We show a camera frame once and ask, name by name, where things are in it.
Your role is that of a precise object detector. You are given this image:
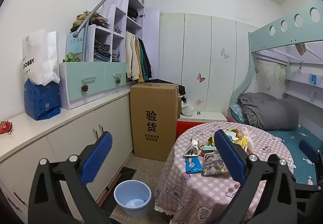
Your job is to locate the grey patterned snack pouch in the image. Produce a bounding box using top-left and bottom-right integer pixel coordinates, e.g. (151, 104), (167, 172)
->
(201, 153), (229, 176)

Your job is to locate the mint green drawer unit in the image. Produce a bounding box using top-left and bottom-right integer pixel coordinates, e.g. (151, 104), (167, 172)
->
(59, 61), (128, 110)

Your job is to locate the tall cardboard box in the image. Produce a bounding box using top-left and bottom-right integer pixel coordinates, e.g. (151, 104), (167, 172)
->
(130, 83), (179, 162)

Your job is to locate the white plastic bag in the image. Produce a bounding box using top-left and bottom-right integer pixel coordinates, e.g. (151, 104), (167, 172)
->
(181, 99), (195, 116)

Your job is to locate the cream hanging jacket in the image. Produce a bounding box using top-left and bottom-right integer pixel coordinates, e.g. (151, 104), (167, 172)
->
(125, 32), (142, 81)

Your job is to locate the white carton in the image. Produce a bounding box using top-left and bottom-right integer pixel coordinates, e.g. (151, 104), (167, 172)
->
(184, 137), (200, 157)

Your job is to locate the small blue snack packet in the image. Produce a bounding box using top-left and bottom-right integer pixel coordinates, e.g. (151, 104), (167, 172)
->
(185, 157), (203, 173)

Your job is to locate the red snack packet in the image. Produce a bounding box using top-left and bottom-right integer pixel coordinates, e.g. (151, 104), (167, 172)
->
(0, 120), (14, 135)

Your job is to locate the round table pink checked cloth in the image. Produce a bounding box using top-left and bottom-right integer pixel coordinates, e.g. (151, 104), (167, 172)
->
(154, 122), (294, 223)

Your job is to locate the pile of brown clothes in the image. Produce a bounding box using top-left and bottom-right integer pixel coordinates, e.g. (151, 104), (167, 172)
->
(71, 11), (109, 33)

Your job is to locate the folded dark jeans stack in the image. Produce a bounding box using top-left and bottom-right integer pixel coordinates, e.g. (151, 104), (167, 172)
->
(94, 44), (111, 62)

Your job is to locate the black garment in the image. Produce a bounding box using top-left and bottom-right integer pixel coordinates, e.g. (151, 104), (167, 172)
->
(149, 78), (187, 97)

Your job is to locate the blue patterned bed sheet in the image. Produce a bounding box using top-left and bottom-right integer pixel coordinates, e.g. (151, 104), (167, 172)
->
(228, 104), (323, 185)

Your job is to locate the light blue plastic bin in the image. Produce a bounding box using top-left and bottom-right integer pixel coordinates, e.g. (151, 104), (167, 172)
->
(114, 180), (152, 217)

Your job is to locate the lavender stair shelf unit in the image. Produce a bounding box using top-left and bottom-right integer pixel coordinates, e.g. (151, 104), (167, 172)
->
(66, 0), (160, 81)

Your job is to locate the mint green bunk bed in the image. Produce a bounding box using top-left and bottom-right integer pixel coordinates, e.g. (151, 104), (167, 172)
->
(228, 3), (323, 185)

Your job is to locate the red storage bench white top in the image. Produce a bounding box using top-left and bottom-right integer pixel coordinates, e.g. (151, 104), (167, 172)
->
(176, 112), (228, 142)

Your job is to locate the blue shopping bag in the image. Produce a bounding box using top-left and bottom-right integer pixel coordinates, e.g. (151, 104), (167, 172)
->
(24, 79), (61, 121)

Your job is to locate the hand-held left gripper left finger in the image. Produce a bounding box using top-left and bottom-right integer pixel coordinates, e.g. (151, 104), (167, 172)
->
(28, 131), (119, 224)

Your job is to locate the white paper bag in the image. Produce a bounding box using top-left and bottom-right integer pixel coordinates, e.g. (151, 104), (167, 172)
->
(21, 28), (61, 86)

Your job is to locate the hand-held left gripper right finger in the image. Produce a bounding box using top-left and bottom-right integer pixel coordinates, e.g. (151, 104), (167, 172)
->
(214, 129), (298, 224)

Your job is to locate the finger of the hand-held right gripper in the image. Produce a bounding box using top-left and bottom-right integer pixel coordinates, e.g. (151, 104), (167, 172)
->
(298, 139), (322, 164)

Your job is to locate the white wardrobe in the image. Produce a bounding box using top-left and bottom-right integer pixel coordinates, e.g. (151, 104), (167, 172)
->
(159, 12), (253, 113)

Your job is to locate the cream low cabinet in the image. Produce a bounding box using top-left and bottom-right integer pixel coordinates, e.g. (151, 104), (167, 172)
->
(0, 85), (134, 217)

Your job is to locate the grey duvet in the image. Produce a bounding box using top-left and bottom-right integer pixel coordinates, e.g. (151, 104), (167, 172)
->
(237, 92), (299, 131)

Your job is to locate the green hanging jacket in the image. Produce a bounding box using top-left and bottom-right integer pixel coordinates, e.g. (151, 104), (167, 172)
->
(138, 39), (152, 82)

